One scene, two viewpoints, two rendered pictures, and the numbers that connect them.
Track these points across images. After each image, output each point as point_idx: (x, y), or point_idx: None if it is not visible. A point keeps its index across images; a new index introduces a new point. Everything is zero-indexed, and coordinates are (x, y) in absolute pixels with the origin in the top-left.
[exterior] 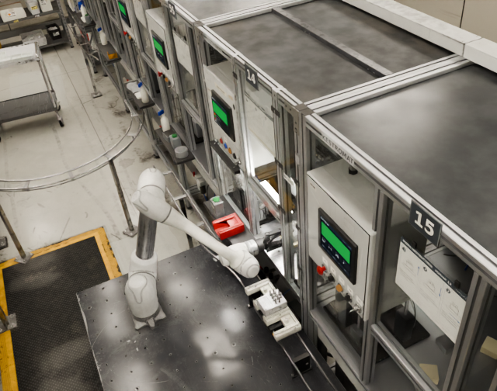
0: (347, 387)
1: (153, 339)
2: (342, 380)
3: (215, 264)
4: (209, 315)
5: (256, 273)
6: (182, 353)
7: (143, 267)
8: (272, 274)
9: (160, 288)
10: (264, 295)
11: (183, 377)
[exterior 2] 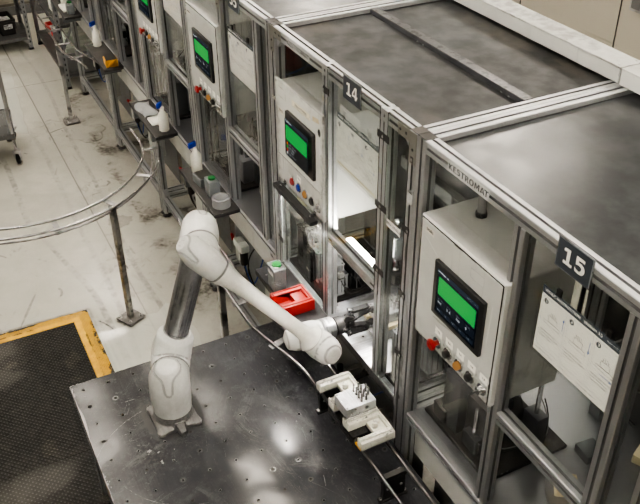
0: None
1: (184, 450)
2: None
3: (269, 355)
4: (262, 421)
5: (337, 358)
6: (226, 468)
7: (174, 349)
8: None
9: (191, 385)
10: (345, 391)
11: (229, 499)
